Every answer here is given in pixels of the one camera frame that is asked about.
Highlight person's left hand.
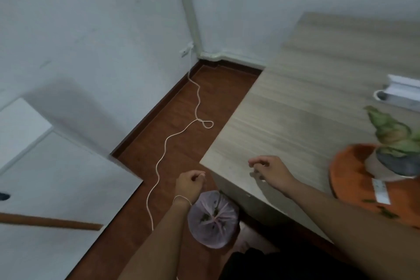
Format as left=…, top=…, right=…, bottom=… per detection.
left=174, top=170, right=207, bottom=207

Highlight person's right hand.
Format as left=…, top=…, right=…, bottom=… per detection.
left=248, top=155, right=298, bottom=197

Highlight orange plastic basin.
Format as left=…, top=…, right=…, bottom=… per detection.
left=329, top=143, right=420, bottom=230

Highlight potted plant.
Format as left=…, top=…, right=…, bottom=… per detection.
left=363, top=105, right=420, bottom=181

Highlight person's left forearm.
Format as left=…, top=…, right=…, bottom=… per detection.
left=117, top=199, right=193, bottom=280

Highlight person's right forearm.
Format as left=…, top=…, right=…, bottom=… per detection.
left=285, top=179, right=420, bottom=280

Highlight person's black trousers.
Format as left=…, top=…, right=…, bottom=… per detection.
left=218, top=247, right=361, bottom=280

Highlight pink lined trash bin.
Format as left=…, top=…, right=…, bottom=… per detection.
left=187, top=190, right=240, bottom=250

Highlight white paper label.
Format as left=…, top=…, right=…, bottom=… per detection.
left=372, top=178, right=391, bottom=205

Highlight white skirting pipe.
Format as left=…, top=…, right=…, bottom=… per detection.
left=198, top=49, right=266, bottom=69

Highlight white cabinet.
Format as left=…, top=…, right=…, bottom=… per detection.
left=0, top=98, right=144, bottom=280

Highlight white desk socket box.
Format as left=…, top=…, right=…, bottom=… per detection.
left=373, top=74, right=420, bottom=113

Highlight white string bracelet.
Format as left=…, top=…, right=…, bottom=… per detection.
left=172, top=195, right=193, bottom=207

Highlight white cable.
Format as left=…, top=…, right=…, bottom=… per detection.
left=146, top=71, right=214, bottom=231

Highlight white wall socket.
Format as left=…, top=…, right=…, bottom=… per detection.
left=178, top=42, right=195, bottom=58

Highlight white upright wall pipe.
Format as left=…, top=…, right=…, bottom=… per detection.
left=172, top=0, right=204, bottom=57

